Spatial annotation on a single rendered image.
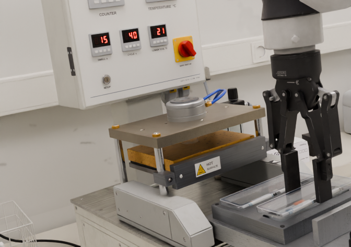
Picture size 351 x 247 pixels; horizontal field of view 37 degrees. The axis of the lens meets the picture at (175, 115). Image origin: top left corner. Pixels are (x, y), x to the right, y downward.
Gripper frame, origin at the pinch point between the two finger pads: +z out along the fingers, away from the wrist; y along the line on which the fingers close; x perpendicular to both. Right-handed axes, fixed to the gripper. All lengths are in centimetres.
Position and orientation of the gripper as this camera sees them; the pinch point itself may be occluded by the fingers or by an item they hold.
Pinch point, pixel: (306, 177)
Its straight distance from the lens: 86.7
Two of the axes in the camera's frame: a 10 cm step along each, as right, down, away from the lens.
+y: 5.8, 0.7, -8.1
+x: 8.0, -2.1, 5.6
